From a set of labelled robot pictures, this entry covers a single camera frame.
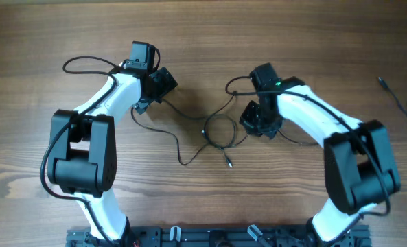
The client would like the thin black audio cable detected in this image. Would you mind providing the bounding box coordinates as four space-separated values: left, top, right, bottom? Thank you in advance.
130 94 251 169

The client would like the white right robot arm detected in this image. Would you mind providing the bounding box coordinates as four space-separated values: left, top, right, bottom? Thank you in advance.
240 63 401 246

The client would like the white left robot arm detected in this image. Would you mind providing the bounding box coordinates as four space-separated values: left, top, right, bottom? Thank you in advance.
40 41 177 246

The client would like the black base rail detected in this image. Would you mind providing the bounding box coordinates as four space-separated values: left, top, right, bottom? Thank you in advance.
65 225 372 247

